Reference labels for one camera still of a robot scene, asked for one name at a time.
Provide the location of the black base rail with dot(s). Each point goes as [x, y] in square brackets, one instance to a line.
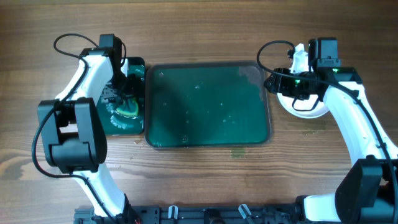
[276, 213]

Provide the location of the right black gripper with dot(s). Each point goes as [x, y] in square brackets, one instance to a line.
[279, 85]

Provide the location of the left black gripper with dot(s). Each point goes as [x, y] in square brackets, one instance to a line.
[133, 86]

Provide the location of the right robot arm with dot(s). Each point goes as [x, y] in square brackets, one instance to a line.
[368, 193]

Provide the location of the large dark green tray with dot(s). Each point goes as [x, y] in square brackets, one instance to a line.
[208, 104]

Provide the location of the white plate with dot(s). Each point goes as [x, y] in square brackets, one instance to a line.
[307, 109]

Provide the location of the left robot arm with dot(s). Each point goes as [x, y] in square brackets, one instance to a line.
[70, 142]

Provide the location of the small black water tray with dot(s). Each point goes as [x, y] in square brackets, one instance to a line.
[112, 122]

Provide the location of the green yellow sponge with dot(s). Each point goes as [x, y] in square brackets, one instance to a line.
[129, 108]

